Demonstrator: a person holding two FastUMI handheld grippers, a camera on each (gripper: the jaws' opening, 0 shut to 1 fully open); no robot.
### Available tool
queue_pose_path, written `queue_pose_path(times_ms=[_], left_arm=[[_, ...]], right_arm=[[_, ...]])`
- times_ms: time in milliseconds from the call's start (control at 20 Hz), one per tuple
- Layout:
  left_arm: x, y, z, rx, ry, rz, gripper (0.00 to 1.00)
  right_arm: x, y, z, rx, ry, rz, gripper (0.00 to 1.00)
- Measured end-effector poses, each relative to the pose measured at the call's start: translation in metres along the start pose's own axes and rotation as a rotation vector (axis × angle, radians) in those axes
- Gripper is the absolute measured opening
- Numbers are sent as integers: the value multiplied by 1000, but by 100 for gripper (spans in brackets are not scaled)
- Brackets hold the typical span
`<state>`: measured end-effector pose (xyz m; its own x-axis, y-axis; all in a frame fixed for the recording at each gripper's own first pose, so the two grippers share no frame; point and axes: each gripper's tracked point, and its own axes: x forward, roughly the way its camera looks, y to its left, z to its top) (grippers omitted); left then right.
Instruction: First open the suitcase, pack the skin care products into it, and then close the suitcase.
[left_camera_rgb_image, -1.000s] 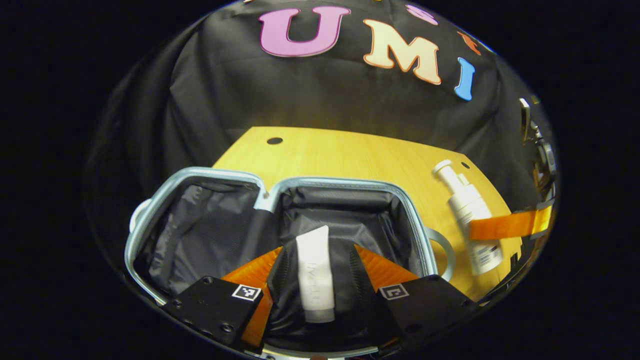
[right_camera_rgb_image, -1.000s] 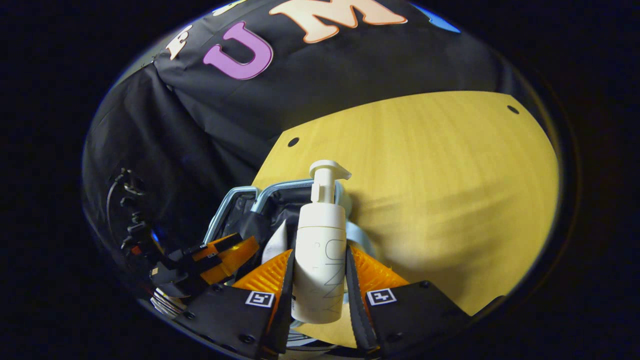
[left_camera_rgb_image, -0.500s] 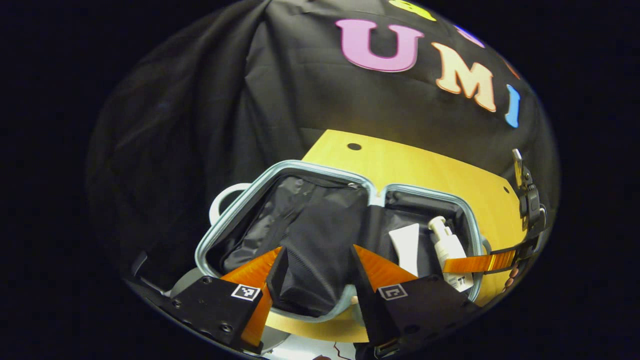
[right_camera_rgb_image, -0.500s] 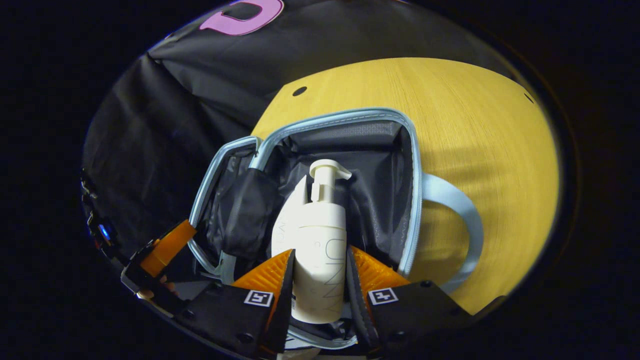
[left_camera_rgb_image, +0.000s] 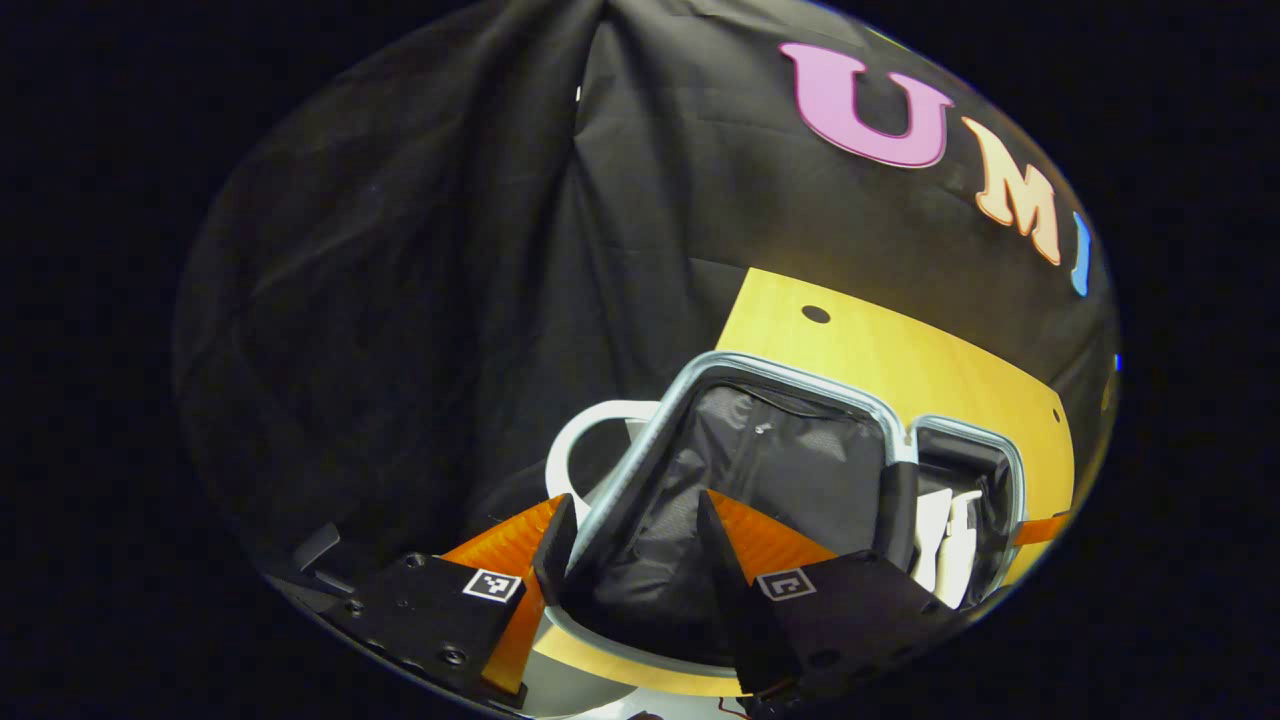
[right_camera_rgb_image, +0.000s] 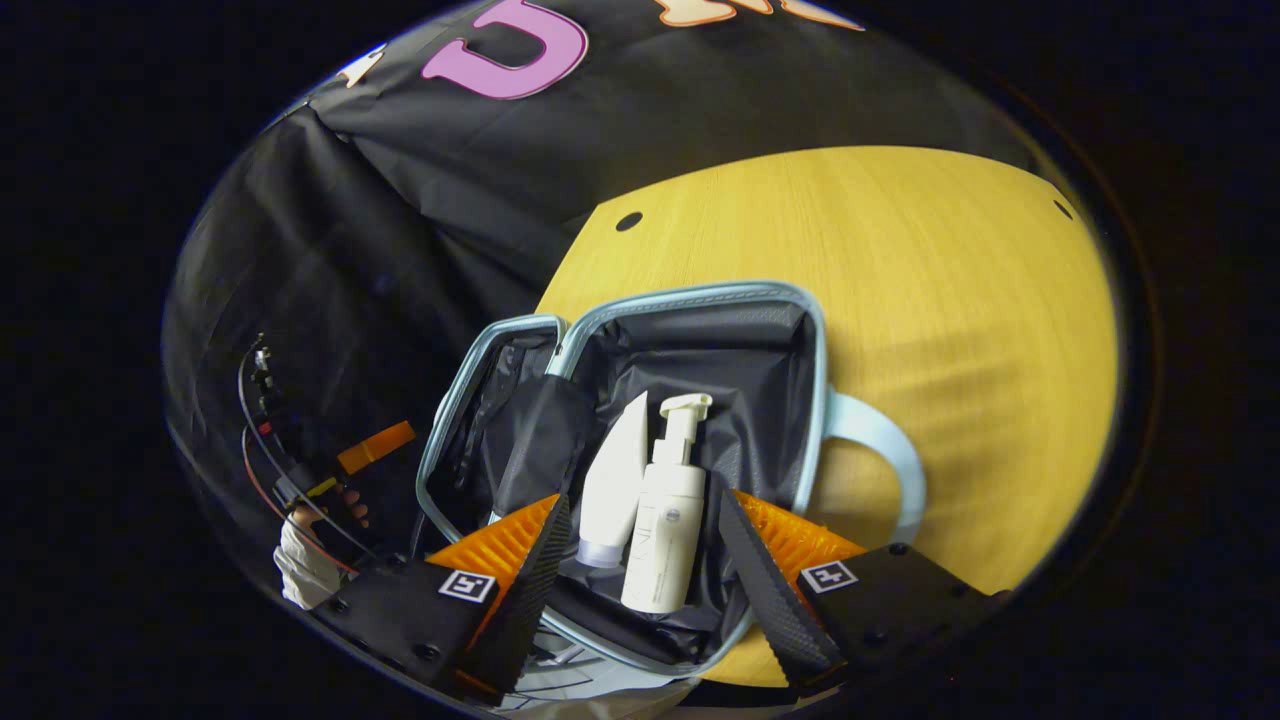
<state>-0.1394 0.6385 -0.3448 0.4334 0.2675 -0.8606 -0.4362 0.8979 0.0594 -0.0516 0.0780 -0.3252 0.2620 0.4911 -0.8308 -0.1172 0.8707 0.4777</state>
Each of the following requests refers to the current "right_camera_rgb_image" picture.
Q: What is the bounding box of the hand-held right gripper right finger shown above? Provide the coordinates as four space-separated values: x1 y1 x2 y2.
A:
716 488 1015 689

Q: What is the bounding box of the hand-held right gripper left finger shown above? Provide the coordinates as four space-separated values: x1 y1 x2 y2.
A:
310 493 573 698

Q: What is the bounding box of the white pump bottle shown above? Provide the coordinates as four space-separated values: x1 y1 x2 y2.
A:
620 392 714 614

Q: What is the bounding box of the white squeeze tube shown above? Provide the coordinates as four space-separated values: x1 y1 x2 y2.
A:
577 390 651 571

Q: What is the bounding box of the light blue suitcase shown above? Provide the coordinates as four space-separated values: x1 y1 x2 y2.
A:
415 280 928 679

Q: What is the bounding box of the black backdrop cloth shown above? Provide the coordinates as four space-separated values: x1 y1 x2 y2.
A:
160 0 1041 601

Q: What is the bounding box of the thin red cable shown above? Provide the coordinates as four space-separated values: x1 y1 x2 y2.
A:
240 428 359 577

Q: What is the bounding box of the thin black cable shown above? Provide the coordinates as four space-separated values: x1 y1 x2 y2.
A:
237 340 386 563

